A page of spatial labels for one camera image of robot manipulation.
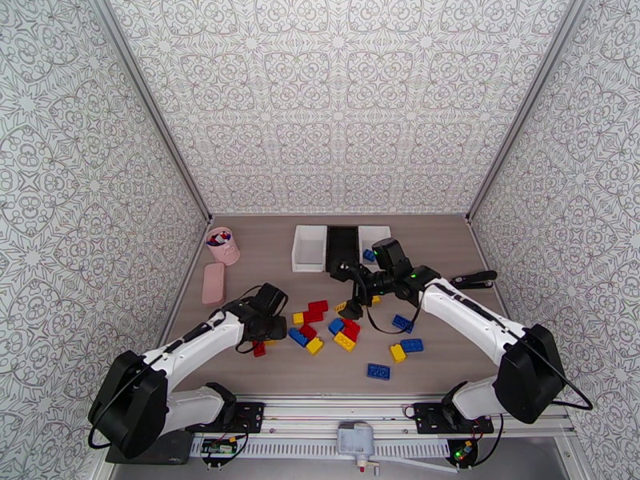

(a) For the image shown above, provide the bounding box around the grey plastic device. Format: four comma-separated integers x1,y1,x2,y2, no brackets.
337,421,376,467

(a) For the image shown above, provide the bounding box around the wide aluminium base rail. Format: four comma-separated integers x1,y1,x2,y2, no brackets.
190,393,574,437

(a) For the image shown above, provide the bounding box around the white slotted cable duct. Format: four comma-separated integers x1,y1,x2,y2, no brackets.
245,438,451,458

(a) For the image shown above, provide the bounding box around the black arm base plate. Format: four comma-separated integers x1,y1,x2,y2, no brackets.
413,402,495,436
230,402,266,434

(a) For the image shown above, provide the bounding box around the white plastic bin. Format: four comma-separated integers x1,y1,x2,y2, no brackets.
291,224,329,273
358,225,393,267

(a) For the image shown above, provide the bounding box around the pink cup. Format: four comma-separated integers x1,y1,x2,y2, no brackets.
206,227,242,267

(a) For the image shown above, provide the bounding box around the pink case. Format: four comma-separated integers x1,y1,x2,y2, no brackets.
202,262,226,307

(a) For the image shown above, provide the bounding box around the black left camera cable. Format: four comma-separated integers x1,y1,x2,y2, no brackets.
87,285,274,450

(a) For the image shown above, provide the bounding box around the circuit board with green light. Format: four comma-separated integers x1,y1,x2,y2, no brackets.
446,438,479,469

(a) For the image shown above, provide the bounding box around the aluminium frame post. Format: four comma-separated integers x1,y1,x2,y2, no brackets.
86,0,214,225
465,0,586,225

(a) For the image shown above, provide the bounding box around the aluminium table side rail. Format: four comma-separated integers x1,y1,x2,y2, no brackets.
467,221,506,307
158,221,211,345

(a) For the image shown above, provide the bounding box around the black right camera cable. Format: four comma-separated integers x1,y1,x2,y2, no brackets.
357,278,594,412

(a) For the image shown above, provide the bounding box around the black camera cable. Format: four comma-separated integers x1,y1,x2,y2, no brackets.
87,285,274,450
357,278,594,412

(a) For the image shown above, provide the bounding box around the black flat box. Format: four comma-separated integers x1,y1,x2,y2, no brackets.
106,430,194,466

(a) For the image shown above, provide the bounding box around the black plastic bin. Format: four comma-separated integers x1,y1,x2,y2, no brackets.
325,225,362,274

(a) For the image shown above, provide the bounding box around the black stapler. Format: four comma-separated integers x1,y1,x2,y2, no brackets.
450,270,498,290

